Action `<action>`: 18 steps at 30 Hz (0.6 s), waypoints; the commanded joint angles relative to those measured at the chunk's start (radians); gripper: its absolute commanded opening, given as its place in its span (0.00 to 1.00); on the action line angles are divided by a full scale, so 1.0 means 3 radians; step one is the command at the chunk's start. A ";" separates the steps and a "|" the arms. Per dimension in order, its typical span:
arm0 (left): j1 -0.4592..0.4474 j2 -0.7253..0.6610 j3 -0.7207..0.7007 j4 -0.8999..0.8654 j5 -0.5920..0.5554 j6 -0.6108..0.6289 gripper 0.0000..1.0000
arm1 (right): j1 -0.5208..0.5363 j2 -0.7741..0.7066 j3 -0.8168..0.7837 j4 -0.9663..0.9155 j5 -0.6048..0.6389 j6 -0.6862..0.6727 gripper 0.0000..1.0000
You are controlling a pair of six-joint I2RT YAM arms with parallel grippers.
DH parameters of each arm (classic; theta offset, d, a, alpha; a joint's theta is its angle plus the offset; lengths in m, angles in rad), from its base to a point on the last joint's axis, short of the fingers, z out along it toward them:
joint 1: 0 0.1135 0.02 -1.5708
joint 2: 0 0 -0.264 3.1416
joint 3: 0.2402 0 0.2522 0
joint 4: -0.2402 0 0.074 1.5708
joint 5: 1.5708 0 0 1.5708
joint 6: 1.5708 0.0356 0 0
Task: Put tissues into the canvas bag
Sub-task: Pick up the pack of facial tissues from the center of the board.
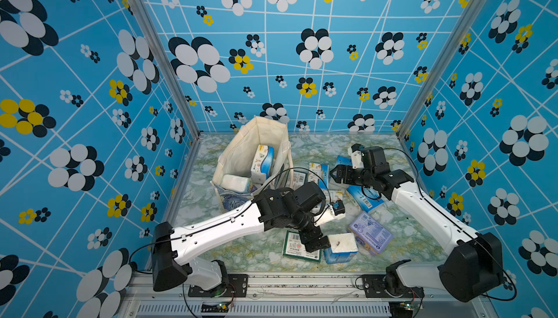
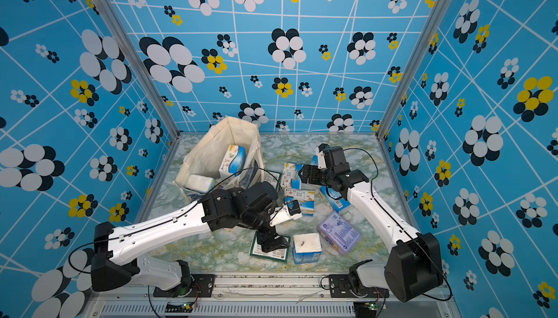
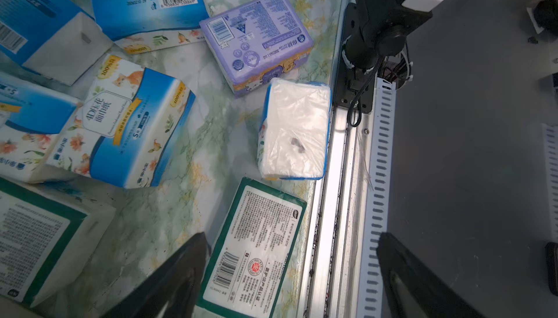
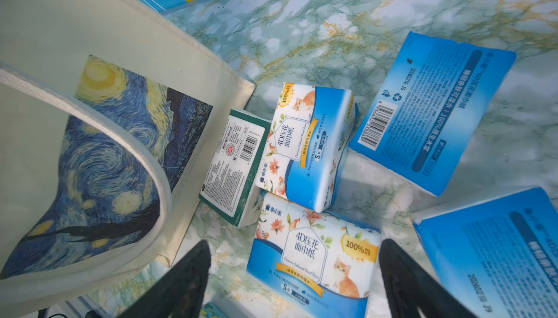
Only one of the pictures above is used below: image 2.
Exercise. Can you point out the aluminium front rail frame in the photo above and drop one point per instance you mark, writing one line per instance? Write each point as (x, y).
(266, 294)

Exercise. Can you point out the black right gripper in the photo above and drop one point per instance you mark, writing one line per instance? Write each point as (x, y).
(307, 168)

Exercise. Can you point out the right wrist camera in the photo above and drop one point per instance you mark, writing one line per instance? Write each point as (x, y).
(320, 155)

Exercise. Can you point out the purple tissue pack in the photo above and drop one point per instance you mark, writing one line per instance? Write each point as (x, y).
(338, 233)

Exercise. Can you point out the colourful small tissue pack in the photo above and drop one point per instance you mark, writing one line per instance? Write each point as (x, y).
(305, 198)

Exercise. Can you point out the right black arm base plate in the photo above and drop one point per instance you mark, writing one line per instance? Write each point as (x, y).
(340, 286)

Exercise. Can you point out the right aluminium corner post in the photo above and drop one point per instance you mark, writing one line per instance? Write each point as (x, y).
(430, 28)

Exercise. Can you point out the cream canvas tote bag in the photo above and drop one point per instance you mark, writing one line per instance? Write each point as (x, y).
(205, 158)

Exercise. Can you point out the left aluminium corner post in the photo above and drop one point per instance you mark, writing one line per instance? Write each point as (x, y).
(116, 27)

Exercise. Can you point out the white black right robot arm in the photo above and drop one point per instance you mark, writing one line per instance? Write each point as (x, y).
(414, 266)

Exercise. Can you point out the white blue printed tissue pack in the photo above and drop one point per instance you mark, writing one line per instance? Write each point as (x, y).
(290, 177)

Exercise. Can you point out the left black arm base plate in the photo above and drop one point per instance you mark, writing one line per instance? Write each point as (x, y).
(201, 286)

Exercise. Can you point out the blue white tissue box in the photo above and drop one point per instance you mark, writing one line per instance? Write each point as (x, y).
(233, 161)

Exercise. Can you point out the green white tissue pack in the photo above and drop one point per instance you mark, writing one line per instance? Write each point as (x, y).
(273, 177)

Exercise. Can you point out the blue tissue pack white top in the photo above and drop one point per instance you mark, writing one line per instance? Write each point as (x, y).
(307, 248)

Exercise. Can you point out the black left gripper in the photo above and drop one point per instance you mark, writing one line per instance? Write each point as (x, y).
(269, 238)

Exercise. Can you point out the blue flat tissue pack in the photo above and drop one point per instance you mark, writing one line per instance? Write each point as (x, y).
(335, 200)

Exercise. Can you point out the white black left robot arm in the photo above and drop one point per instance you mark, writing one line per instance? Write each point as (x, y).
(121, 253)

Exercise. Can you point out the aluminium corner post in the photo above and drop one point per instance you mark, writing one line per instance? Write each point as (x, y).
(116, 27)
(430, 28)

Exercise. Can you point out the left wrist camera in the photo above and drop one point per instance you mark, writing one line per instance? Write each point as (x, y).
(290, 211)

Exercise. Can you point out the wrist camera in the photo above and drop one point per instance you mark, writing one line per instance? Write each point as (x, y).
(320, 155)
(290, 211)

